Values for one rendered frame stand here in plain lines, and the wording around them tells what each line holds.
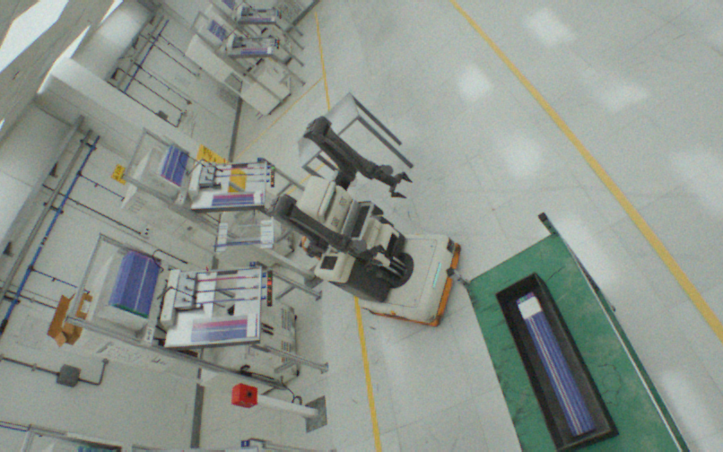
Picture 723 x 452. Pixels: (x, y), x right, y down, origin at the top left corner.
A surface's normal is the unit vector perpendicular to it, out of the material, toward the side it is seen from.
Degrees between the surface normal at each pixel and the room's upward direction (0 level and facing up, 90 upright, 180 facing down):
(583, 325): 0
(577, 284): 0
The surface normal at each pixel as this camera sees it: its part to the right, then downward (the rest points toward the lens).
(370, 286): 0.68, -0.01
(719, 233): -0.65, -0.46
